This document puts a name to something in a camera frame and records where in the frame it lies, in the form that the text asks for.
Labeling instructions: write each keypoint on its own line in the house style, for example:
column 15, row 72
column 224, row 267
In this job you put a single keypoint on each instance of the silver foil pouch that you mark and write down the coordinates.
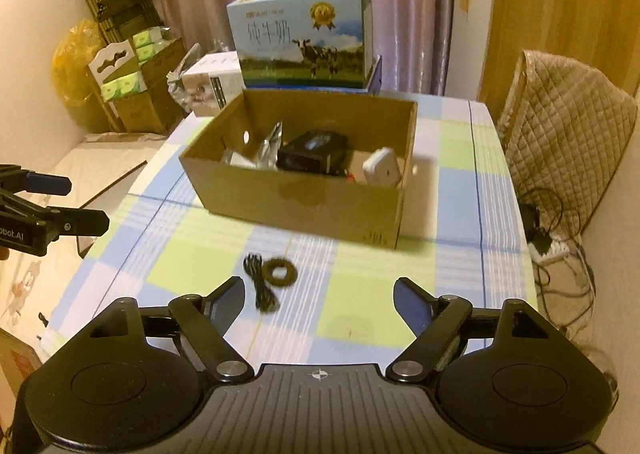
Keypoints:
column 267, row 155

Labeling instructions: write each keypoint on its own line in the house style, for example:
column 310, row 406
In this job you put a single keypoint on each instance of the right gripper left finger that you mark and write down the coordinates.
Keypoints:
column 202, row 323

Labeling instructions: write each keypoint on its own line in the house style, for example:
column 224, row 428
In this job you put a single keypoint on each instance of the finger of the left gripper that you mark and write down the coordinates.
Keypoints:
column 78, row 222
column 39, row 183

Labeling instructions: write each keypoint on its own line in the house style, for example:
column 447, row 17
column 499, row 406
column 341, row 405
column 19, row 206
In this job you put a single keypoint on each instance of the checkered tablecloth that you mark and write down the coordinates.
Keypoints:
column 461, row 235

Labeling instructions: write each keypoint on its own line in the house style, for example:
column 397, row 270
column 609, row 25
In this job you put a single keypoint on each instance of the dark blue flat box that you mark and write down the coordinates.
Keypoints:
column 375, row 79

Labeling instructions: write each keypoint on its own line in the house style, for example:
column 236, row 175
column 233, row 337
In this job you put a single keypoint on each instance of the cardboard box with green tissues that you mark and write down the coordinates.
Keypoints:
column 130, row 80

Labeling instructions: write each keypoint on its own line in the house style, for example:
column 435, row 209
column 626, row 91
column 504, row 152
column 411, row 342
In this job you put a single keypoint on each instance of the large brown cardboard box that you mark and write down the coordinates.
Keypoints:
column 346, row 209

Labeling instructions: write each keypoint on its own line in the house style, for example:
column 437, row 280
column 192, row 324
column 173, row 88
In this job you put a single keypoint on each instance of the yellow plastic bag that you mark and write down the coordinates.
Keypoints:
column 70, row 60

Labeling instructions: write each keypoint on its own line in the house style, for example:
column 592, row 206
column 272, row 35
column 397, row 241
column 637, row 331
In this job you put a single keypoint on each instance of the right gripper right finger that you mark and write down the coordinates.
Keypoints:
column 436, row 325

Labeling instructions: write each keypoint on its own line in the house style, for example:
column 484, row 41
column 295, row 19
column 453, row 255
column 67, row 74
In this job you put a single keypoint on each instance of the blue milk carton box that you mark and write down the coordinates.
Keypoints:
column 320, row 43

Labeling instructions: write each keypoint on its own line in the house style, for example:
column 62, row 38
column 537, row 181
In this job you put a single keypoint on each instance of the red Doraemon figurine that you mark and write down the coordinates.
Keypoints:
column 379, row 168

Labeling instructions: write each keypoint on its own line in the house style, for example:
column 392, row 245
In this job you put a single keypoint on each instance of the white appliance box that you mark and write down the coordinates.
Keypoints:
column 212, row 82

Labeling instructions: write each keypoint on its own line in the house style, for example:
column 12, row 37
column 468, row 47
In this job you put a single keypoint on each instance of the black product box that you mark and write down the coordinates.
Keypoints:
column 315, row 152

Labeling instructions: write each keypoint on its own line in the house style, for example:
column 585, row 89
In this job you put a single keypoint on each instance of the white power strip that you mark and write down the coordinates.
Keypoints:
column 556, row 251

